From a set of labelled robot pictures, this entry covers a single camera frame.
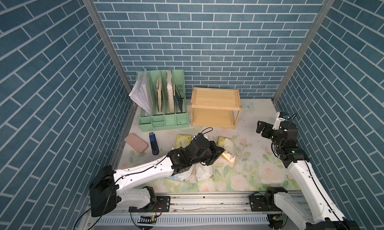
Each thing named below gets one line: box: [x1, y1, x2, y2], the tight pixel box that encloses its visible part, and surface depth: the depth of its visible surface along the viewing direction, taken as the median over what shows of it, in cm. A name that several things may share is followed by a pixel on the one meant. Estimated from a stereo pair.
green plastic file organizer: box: [136, 69, 189, 133], surface depth 104 cm
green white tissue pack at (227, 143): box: [217, 136, 236, 152], surface depth 95 cm
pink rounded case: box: [124, 133, 149, 154], surface depth 98 cm
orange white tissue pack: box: [221, 150, 238, 163], surface depth 72 cm
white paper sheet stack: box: [128, 68, 152, 116], surface depth 93 cm
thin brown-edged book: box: [156, 77, 162, 112], surface depth 102 cm
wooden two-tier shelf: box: [190, 87, 242, 129], surface depth 98 cm
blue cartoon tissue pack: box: [168, 165, 197, 181], surface depth 80 cm
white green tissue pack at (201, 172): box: [189, 163, 214, 183], surface depth 80 cm
